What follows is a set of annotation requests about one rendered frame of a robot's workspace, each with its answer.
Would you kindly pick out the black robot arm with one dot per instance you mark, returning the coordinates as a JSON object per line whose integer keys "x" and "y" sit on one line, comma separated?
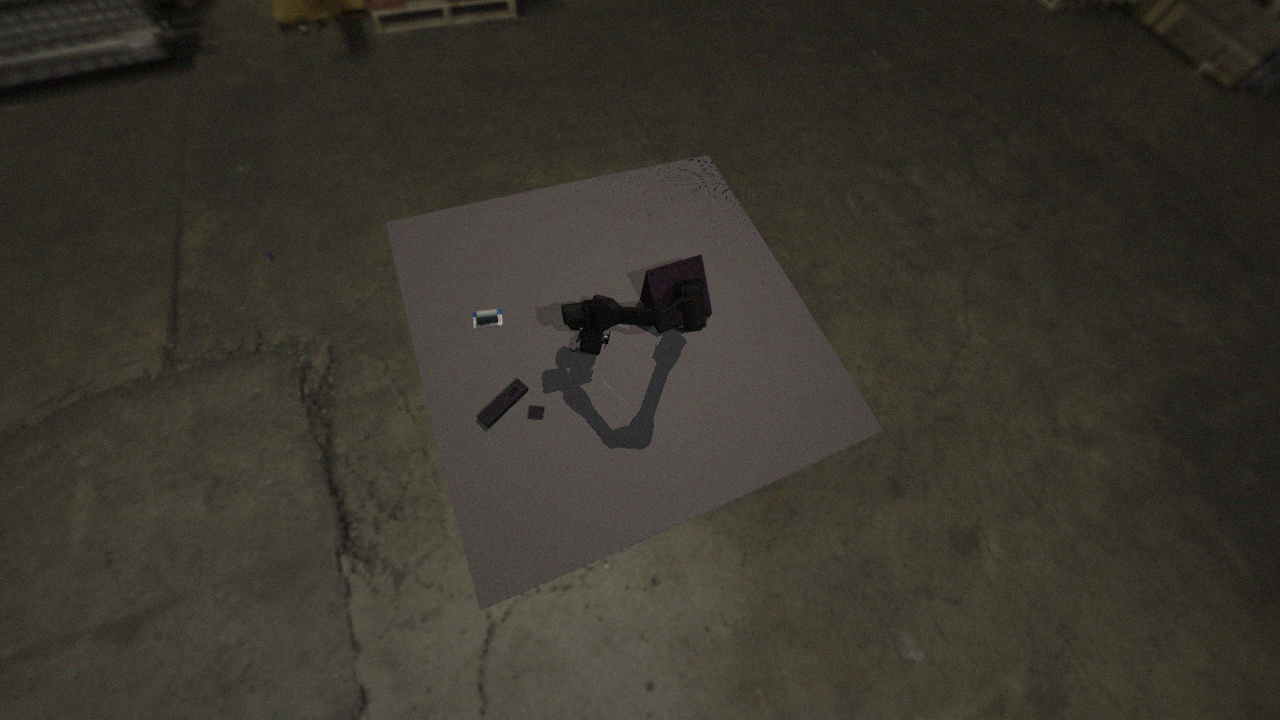
{"x": 602, "y": 314}

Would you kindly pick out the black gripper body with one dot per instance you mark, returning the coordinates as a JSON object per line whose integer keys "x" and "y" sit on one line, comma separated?
{"x": 592, "y": 343}

